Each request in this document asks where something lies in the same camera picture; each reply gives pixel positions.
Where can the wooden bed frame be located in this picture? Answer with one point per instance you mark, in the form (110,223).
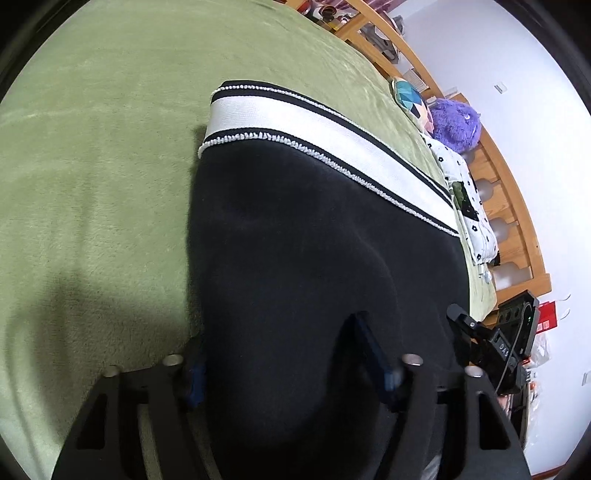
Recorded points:
(512,198)

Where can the dark small flat item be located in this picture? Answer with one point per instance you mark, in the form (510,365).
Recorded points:
(467,205)

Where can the green fleece blanket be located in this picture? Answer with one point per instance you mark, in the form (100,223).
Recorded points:
(92,161)

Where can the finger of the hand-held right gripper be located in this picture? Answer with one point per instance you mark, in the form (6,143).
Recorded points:
(467,325)

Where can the red paper bag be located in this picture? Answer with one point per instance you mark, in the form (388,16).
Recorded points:
(549,318)

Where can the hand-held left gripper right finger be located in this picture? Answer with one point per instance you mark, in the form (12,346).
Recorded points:
(376,357)

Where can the black pants with white stripe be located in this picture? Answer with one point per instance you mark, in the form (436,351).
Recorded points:
(300,254)

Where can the cluttered small shelf items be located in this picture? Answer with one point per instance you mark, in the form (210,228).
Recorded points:
(323,11)

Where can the white black-dotted pillow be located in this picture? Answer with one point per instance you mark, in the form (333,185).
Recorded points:
(450,159)

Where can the colourful patterned cushion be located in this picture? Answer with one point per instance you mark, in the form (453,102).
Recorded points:
(411,99)

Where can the purple plush toy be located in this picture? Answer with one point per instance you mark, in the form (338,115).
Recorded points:
(455,122)

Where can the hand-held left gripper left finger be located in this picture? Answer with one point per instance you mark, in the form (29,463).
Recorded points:
(196,374)

